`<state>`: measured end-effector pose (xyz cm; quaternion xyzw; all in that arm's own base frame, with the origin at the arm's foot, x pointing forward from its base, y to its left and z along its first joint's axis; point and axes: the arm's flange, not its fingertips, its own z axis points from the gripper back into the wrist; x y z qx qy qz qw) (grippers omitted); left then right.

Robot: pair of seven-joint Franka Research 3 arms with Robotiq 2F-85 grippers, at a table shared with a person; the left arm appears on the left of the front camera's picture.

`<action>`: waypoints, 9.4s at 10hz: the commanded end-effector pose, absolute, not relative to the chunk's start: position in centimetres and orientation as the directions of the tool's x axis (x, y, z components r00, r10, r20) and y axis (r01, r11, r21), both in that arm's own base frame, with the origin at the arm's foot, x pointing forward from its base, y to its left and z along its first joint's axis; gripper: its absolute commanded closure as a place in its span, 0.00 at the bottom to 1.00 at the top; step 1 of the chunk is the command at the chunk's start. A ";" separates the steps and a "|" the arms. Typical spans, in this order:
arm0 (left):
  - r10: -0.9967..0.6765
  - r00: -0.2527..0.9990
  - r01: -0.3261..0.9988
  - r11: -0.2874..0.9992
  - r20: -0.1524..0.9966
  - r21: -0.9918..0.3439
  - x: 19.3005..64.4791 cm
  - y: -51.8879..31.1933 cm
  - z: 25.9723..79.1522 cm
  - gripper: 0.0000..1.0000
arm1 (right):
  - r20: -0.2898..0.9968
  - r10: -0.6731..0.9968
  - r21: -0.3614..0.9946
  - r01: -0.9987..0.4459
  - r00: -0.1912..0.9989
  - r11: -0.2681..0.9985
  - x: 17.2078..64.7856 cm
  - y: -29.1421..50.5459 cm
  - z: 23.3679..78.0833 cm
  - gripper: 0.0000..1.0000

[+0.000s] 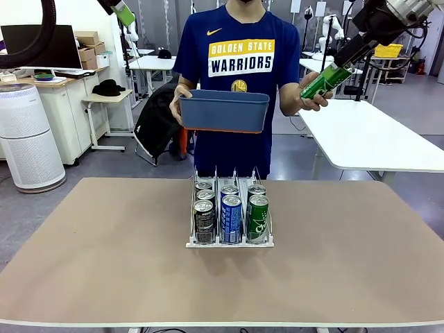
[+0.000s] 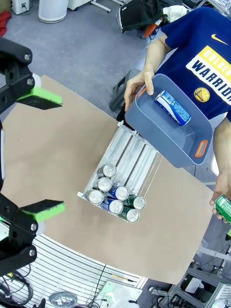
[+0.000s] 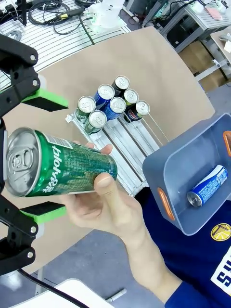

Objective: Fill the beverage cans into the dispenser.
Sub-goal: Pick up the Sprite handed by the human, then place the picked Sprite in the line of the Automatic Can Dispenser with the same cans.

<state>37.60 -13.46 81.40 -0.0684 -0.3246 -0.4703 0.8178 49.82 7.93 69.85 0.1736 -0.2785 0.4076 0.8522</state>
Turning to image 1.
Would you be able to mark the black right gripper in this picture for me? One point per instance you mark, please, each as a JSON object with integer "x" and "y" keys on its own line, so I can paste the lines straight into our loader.
{"x": 373, "y": 19}

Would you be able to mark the green beverage can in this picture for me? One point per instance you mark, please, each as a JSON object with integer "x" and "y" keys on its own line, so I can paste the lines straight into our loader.
{"x": 256, "y": 189}
{"x": 322, "y": 83}
{"x": 257, "y": 220}

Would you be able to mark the black beverage can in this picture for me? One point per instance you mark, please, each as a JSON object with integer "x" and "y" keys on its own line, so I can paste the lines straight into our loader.
{"x": 204, "y": 195}
{"x": 204, "y": 185}
{"x": 204, "y": 222}

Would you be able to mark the person's right forearm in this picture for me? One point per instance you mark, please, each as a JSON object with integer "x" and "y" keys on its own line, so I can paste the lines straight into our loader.
{"x": 189, "y": 82}

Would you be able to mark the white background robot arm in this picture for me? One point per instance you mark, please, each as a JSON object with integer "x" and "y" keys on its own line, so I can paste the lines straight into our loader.
{"x": 327, "y": 26}
{"x": 132, "y": 34}

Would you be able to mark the person's left forearm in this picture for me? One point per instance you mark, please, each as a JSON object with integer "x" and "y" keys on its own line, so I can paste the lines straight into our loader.
{"x": 293, "y": 105}

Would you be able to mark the blue beverage can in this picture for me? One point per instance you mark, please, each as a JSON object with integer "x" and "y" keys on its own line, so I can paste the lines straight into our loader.
{"x": 231, "y": 220}
{"x": 229, "y": 189}

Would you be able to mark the white can dispenser rack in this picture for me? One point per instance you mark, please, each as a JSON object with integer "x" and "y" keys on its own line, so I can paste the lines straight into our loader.
{"x": 243, "y": 244}

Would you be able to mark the person's left hand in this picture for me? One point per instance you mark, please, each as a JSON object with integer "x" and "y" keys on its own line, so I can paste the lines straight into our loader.
{"x": 312, "y": 104}

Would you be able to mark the person's right hand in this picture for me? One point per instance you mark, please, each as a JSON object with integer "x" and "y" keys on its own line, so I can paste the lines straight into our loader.
{"x": 177, "y": 104}

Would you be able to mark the yellow plastic crate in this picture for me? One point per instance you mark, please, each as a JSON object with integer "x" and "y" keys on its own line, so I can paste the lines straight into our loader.
{"x": 390, "y": 52}

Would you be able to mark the wooden shelf rack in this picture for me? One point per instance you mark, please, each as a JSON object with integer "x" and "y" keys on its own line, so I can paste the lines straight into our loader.
{"x": 392, "y": 58}

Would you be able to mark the black tripod stand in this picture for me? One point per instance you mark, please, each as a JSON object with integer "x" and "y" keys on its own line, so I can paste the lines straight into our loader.
{"x": 357, "y": 92}

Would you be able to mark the brown cardboard box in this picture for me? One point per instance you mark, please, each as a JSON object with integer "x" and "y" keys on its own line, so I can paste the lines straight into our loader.
{"x": 86, "y": 54}
{"x": 100, "y": 48}
{"x": 86, "y": 38}
{"x": 89, "y": 64}

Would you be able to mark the white background table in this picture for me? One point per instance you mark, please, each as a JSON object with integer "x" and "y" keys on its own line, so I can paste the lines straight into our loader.
{"x": 312, "y": 64}
{"x": 149, "y": 62}

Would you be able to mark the small white box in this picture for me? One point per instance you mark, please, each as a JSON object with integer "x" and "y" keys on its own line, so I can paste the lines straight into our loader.
{"x": 103, "y": 61}

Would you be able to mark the black cap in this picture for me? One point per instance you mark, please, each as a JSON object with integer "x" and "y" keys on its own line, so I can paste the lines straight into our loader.
{"x": 165, "y": 54}

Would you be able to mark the red fire extinguisher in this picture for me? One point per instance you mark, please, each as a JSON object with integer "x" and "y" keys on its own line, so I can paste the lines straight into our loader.
{"x": 419, "y": 67}

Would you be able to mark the black computer monitor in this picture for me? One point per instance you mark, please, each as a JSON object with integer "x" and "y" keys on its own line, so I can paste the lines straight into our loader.
{"x": 66, "y": 45}

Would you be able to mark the black hat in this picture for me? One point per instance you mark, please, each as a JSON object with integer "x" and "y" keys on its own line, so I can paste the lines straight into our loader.
{"x": 108, "y": 88}

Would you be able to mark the black keyboard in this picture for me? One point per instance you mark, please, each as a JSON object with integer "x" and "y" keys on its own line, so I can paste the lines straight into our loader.
{"x": 74, "y": 73}

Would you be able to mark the small wooden side table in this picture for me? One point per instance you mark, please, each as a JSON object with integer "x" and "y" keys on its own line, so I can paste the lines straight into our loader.
{"x": 107, "y": 98}

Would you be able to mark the large white table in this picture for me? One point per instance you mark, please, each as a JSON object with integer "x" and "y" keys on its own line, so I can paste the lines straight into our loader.
{"x": 364, "y": 138}

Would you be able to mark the green dish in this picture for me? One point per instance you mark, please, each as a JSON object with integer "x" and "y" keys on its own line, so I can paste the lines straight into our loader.
{"x": 44, "y": 75}

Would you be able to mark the black jacket with orange lining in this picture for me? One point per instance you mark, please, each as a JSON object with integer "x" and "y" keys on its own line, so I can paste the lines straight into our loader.
{"x": 156, "y": 118}

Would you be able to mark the white desk with wood top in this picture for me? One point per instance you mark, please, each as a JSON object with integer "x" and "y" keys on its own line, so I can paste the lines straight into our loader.
{"x": 74, "y": 114}

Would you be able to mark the person in blue shirt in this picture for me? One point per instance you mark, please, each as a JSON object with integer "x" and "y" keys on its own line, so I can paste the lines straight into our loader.
{"x": 239, "y": 34}

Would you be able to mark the white air purifier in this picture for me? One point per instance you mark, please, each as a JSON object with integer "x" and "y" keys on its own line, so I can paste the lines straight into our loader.
{"x": 31, "y": 138}

